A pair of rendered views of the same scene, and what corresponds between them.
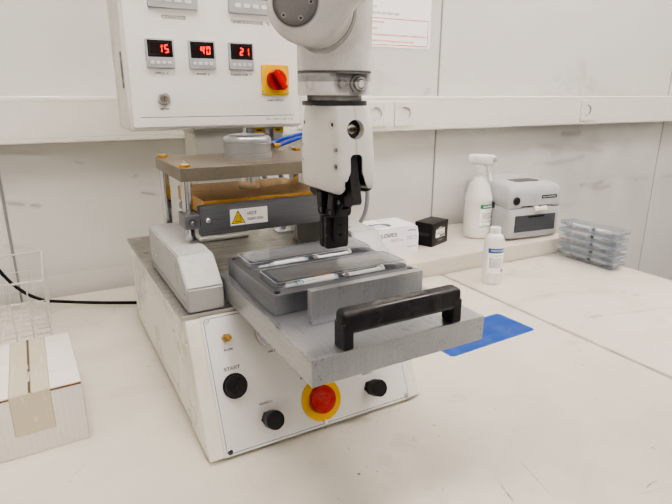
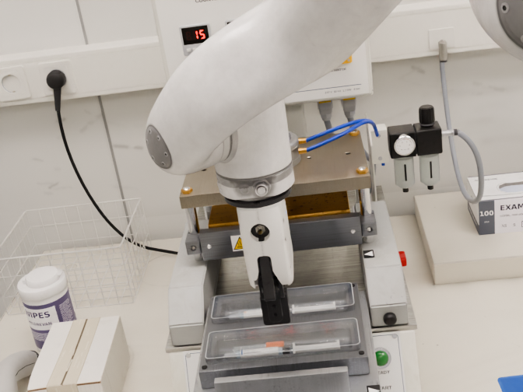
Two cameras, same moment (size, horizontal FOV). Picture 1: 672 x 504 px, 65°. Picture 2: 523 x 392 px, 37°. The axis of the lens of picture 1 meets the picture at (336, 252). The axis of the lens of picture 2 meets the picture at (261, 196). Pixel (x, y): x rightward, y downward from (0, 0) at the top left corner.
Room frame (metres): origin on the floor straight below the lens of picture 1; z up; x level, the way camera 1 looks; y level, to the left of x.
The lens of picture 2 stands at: (-0.02, -0.45, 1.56)
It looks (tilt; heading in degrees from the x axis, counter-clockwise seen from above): 25 degrees down; 35
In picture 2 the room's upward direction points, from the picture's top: 9 degrees counter-clockwise
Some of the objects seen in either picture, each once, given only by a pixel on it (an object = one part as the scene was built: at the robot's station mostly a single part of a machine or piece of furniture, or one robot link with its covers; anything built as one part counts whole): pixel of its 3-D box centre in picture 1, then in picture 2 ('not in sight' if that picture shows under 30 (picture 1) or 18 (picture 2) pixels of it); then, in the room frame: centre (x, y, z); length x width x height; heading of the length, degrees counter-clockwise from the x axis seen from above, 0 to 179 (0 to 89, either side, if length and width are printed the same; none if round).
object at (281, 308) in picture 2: (341, 222); (273, 305); (0.62, -0.01, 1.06); 0.03 x 0.03 x 0.07; 30
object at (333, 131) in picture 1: (334, 142); (263, 226); (0.63, 0.00, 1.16); 0.10 x 0.08 x 0.11; 30
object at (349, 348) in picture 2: (335, 273); (282, 345); (0.64, 0.00, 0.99); 0.18 x 0.06 x 0.02; 119
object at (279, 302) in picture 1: (319, 271); (284, 332); (0.67, 0.02, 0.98); 0.20 x 0.17 x 0.03; 119
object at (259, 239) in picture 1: (246, 256); (289, 256); (0.93, 0.16, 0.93); 0.46 x 0.35 x 0.01; 29
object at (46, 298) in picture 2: not in sight; (50, 309); (0.78, 0.60, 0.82); 0.09 x 0.09 x 0.15
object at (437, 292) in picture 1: (401, 314); not in sight; (0.51, -0.07, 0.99); 0.15 x 0.02 x 0.04; 119
